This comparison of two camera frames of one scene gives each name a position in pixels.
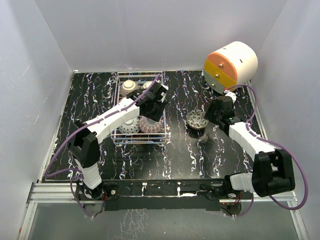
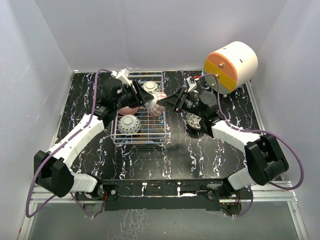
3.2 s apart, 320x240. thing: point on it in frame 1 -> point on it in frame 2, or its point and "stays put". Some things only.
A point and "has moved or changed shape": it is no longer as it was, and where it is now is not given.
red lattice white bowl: x=149 y=126 has moved or changed shape
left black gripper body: x=156 y=111 -> x=128 y=98
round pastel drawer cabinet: x=232 y=65 stays put
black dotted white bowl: x=130 y=127 stays put
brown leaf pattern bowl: x=197 y=119 stays put
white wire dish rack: x=140 y=131 stays put
